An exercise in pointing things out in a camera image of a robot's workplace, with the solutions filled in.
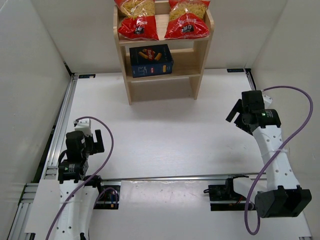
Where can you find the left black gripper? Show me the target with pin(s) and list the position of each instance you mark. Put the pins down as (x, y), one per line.
(93, 145)

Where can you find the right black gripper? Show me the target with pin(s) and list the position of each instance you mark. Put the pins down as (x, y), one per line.
(239, 115)

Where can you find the blue pasta box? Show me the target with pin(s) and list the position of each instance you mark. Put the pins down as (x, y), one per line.
(152, 60)

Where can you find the red pasta bag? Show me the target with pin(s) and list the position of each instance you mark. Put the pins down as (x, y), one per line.
(186, 19)
(139, 22)

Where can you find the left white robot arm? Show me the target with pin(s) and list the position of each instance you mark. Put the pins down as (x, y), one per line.
(63, 208)

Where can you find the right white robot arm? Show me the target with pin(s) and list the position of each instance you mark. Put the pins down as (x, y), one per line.
(283, 196)

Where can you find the wooden three-tier shelf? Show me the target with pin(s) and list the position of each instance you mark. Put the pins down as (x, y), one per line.
(165, 39)

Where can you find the right blue label sticker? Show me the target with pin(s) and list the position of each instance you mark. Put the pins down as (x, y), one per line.
(235, 70)

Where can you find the blue label sticker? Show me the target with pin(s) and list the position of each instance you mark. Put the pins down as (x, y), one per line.
(235, 70)
(86, 76)

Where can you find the left blue label sticker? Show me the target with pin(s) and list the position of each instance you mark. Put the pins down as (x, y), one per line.
(86, 76)

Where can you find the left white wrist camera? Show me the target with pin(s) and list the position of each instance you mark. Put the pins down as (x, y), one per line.
(83, 125)

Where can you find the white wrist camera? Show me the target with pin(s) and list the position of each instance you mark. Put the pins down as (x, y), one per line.
(267, 100)
(83, 125)

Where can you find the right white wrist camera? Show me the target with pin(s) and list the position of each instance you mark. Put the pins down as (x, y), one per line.
(267, 100)

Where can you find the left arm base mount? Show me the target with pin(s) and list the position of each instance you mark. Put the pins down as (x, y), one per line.
(110, 200)

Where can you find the front aluminium rail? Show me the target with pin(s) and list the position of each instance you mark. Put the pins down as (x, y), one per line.
(211, 177)

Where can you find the left aluminium rail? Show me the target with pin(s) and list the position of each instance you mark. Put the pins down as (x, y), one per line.
(46, 170)

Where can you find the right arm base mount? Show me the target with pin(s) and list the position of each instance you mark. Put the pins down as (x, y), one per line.
(222, 197)

